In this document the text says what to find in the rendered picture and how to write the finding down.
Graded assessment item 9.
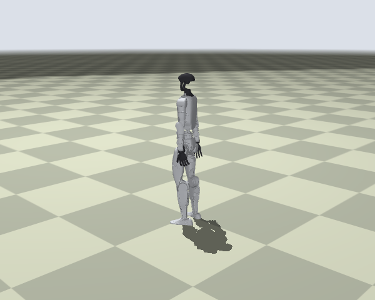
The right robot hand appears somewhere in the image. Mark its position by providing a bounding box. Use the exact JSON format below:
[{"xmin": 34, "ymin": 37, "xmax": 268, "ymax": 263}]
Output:
[{"xmin": 194, "ymin": 142, "xmax": 202, "ymax": 158}]

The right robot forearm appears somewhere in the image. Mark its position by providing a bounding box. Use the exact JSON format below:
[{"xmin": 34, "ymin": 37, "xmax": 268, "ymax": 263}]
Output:
[{"xmin": 192, "ymin": 120, "xmax": 199, "ymax": 142}]

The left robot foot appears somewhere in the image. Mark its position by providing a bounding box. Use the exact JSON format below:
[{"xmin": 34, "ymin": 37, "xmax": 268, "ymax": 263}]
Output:
[{"xmin": 170, "ymin": 218, "xmax": 193, "ymax": 226}]

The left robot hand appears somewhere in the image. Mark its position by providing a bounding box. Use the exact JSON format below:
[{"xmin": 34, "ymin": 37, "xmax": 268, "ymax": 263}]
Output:
[{"xmin": 177, "ymin": 146, "xmax": 190, "ymax": 166}]

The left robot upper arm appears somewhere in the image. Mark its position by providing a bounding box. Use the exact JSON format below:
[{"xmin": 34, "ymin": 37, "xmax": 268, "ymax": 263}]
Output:
[{"xmin": 175, "ymin": 98, "xmax": 188, "ymax": 127}]

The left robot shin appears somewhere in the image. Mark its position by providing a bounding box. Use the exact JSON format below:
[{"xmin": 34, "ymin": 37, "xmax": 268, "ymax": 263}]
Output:
[{"xmin": 176, "ymin": 182, "xmax": 189, "ymax": 220}]

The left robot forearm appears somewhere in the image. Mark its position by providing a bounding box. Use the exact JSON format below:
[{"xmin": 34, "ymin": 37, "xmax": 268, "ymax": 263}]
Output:
[{"xmin": 176, "ymin": 122, "xmax": 185, "ymax": 151}]

